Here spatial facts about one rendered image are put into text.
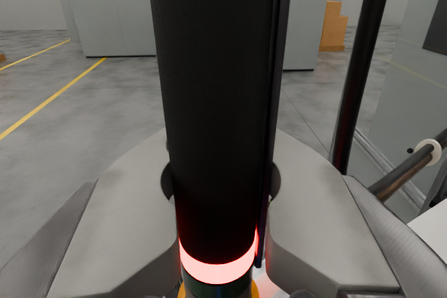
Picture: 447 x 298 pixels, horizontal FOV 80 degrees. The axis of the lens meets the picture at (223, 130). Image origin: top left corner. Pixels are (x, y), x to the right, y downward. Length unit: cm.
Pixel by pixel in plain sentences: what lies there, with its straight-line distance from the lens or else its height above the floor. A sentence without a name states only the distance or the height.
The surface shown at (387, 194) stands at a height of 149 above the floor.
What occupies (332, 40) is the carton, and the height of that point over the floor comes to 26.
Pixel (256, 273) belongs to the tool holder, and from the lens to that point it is 21.
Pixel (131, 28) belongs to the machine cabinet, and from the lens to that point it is 735.
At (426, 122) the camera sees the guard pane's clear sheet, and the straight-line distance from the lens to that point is 115.
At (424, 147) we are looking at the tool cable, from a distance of 38.
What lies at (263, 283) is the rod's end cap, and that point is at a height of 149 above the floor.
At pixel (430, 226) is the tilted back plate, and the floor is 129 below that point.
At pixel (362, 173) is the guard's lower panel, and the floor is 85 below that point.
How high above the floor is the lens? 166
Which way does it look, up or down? 29 degrees down
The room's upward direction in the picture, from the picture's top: straight up
